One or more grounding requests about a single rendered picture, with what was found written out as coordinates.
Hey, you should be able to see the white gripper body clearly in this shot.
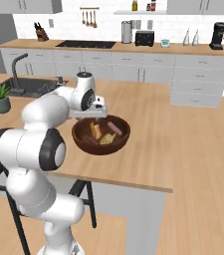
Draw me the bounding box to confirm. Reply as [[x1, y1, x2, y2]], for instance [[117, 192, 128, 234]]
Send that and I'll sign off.
[[69, 110, 109, 121]]

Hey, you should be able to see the orange bun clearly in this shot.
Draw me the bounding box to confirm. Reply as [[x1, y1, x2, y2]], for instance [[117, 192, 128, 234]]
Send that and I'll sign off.
[[90, 121, 104, 140]]

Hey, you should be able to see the purple sausage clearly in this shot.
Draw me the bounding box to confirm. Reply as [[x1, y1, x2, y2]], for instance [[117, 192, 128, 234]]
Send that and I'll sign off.
[[83, 134, 100, 145]]

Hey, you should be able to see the pink sausage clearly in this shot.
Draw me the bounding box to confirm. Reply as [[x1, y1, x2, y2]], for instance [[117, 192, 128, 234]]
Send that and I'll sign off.
[[107, 121, 124, 136]]

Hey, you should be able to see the yellow bun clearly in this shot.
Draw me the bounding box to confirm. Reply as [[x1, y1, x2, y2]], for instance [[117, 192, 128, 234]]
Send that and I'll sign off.
[[99, 132, 117, 146]]

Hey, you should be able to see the brown wooden bowl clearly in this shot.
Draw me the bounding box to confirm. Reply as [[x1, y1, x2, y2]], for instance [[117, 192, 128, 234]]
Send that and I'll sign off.
[[71, 114, 131, 156]]

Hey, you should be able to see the dark sink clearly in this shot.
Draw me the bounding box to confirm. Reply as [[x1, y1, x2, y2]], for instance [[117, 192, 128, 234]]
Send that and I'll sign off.
[[0, 76, 69, 100]]

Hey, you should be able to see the black hob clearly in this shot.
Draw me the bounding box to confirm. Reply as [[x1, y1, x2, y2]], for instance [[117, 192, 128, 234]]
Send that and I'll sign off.
[[55, 39, 117, 50]]

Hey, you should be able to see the black tap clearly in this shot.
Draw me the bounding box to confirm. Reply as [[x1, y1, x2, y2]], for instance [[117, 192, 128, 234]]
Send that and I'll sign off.
[[10, 52, 30, 95]]

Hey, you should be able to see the steel canister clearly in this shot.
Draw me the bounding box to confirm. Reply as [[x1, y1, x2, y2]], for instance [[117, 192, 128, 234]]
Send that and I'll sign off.
[[120, 20, 133, 45]]

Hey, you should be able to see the wooden knife block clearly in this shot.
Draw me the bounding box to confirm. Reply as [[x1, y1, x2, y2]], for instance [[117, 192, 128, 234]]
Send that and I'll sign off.
[[33, 21, 50, 43]]

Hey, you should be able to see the black toaster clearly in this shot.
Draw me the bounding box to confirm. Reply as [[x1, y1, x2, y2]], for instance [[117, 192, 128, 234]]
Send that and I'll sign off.
[[134, 30, 155, 48]]

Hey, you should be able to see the small teal container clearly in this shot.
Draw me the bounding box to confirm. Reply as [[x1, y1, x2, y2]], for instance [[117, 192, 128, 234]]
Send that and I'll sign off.
[[159, 38, 171, 48]]

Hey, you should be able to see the grey base cupboards run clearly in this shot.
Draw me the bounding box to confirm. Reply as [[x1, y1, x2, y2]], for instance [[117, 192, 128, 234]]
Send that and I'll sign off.
[[0, 46, 224, 110]]

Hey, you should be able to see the silver cone shaker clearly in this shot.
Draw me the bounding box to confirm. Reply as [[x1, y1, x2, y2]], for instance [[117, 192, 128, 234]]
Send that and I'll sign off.
[[191, 28, 200, 47], [182, 28, 191, 47]]

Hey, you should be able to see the black coffee machine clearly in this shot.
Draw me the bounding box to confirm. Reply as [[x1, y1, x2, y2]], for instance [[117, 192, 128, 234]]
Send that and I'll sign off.
[[209, 21, 224, 51]]

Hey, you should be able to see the wooden rail with hanging tools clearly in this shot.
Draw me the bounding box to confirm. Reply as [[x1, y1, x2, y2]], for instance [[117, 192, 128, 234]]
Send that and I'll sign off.
[[79, 6, 101, 30]]

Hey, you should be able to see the white wall shelf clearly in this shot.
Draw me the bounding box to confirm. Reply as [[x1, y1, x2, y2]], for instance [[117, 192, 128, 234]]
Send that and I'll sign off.
[[112, 9, 168, 16]]

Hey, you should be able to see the grey wall cupboard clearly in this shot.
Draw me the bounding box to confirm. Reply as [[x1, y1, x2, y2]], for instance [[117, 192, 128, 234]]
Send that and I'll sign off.
[[0, 0, 64, 15], [165, 0, 224, 16]]

